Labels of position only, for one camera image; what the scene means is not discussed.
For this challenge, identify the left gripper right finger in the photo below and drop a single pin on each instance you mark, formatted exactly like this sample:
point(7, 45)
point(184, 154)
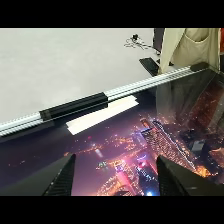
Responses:
point(180, 181)

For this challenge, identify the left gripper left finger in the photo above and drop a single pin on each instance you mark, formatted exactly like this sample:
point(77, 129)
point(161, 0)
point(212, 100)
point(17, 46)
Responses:
point(55, 180)

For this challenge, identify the beige garment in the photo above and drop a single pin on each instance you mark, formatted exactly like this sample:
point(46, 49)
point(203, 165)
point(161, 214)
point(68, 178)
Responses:
point(190, 46)

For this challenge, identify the silver frame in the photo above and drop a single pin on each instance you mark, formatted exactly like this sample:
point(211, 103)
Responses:
point(75, 104)

